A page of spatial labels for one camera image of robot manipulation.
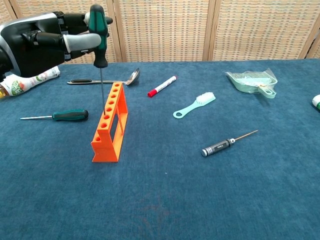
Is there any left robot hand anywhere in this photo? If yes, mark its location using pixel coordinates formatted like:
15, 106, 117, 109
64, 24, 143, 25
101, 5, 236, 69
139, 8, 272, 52
0, 11, 114, 78

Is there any green black segmented screwdriver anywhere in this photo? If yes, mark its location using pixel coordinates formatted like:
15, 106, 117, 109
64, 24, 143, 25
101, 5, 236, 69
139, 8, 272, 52
89, 4, 110, 118

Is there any white labelled bottle yellow cap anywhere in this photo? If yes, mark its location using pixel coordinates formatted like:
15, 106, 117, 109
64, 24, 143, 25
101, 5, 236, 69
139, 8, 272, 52
0, 65, 61, 100

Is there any orange tool rack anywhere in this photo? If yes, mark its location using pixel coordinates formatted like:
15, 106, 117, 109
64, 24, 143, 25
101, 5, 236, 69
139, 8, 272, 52
90, 82, 129, 164

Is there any woven bamboo folding screen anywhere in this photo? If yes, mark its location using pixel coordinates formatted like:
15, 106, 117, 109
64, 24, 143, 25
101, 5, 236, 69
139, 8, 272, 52
0, 0, 320, 68

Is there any white marker red cap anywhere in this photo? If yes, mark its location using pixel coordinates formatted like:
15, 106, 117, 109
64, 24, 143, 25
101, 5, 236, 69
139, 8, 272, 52
147, 75, 179, 98

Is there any mint green brush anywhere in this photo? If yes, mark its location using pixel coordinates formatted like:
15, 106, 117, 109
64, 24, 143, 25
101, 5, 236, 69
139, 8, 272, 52
172, 91, 216, 119

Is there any blue carpet table cover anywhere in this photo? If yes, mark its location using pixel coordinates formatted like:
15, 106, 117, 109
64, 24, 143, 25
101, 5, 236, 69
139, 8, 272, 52
0, 58, 320, 240

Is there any black precision screwdriver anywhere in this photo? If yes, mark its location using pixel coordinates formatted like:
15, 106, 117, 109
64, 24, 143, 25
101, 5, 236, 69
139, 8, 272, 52
201, 129, 259, 158

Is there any mint dustpan in bag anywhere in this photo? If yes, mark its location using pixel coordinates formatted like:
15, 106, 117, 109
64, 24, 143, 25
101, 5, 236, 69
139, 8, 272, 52
224, 67, 278, 100

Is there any steel ladle black handle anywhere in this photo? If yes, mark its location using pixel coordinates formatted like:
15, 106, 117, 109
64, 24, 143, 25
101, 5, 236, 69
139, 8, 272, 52
66, 67, 141, 87

